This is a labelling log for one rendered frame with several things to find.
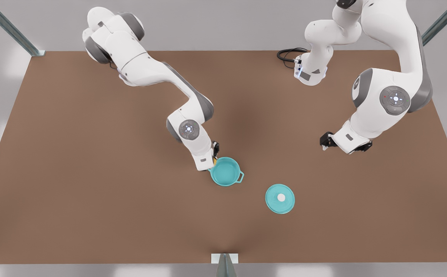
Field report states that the black cable loop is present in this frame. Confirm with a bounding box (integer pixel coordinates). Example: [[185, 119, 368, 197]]
[[277, 48, 310, 70]]

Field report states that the teal pot lid white knob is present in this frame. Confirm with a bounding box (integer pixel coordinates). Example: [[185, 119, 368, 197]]
[[265, 184, 296, 215]]

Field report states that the teal pot with handles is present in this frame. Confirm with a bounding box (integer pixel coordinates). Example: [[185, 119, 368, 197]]
[[209, 157, 245, 187]]

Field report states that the silver frame post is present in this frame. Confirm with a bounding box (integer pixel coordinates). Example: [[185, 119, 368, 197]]
[[0, 0, 45, 57], [211, 253, 239, 277], [421, 0, 447, 47]]

